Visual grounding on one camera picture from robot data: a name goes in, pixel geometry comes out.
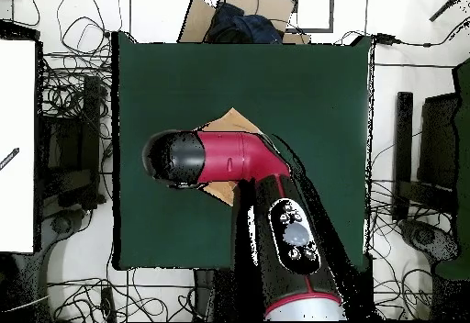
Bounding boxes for tan terry towel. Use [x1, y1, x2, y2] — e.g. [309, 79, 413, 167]
[196, 106, 265, 207]

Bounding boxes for dark green table cloth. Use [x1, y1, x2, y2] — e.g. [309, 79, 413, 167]
[111, 31, 374, 271]

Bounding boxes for black equipment stand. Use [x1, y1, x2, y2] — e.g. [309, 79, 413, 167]
[193, 269, 236, 322]

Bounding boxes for dark blue clothing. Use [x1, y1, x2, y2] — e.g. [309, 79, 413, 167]
[204, 2, 284, 44]

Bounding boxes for brown cardboard box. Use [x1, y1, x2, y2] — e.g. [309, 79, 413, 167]
[177, 0, 311, 45]

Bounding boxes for black power strip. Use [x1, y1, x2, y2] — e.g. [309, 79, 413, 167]
[100, 286, 118, 322]

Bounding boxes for white desk top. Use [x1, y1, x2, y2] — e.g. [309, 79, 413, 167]
[0, 39, 38, 254]

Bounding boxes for black pen with white print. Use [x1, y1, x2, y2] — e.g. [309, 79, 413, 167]
[0, 147, 20, 172]

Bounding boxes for black rod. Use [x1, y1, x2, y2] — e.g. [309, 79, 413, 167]
[428, 0, 470, 22]

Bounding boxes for tangled black cables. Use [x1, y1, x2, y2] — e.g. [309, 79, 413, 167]
[47, 267, 196, 322]
[365, 131, 456, 320]
[27, 0, 124, 140]

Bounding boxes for grey rectangular frame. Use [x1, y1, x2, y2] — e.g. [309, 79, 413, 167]
[281, 0, 335, 33]

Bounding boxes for black cable with adapter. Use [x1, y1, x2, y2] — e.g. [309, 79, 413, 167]
[335, 16, 470, 49]

